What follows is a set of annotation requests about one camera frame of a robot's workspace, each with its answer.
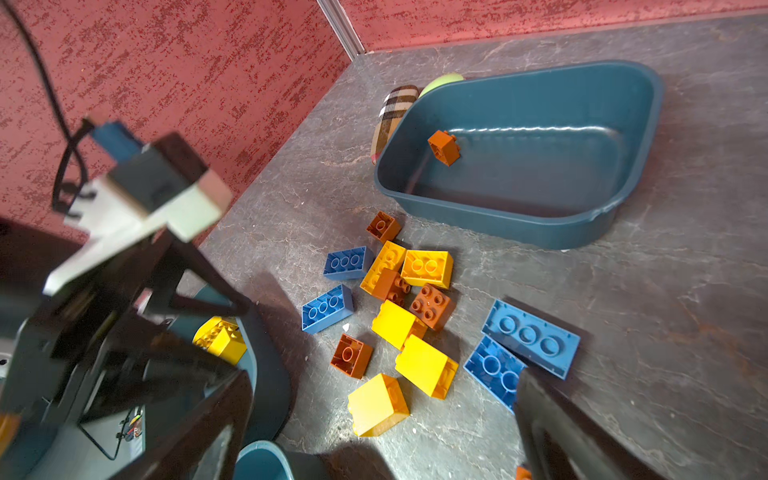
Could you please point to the green round ball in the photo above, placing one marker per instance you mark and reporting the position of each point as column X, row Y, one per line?
column 440, row 81

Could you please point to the yellow brick tall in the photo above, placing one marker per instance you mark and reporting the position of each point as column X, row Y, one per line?
column 391, row 256

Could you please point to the front right teal bin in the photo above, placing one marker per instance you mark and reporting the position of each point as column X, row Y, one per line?
column 262, row 460

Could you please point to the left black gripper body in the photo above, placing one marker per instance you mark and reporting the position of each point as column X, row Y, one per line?
column 84, row 353

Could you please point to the yellow brick bottom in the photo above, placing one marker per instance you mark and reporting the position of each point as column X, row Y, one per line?
column 377, row 406

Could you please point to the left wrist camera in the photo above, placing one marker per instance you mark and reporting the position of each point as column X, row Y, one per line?
column 152, row 186

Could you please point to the front left teal bin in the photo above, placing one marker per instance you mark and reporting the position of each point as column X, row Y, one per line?
column 269, row 378

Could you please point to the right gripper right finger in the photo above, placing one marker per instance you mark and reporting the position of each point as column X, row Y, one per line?
column 561, row 442

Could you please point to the teal bin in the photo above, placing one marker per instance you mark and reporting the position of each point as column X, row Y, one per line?
column 262, row 460
column 269, row 378
column 546, row 156

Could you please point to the blue brick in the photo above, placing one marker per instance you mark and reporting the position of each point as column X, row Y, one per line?
column 532, row 338
column 348, row 264
column 327, row 309
column 497, row 370

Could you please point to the brown brick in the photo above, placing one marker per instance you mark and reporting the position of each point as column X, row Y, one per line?
column 391, row 287
column 444, row 147
column 351, row 356
column 384, row 227
column 432, row 307
column 523, row 474

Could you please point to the back teal bin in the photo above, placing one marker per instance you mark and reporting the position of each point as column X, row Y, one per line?
column 546, row 156

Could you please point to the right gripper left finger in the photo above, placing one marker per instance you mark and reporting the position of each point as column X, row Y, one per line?
column 206, row 444

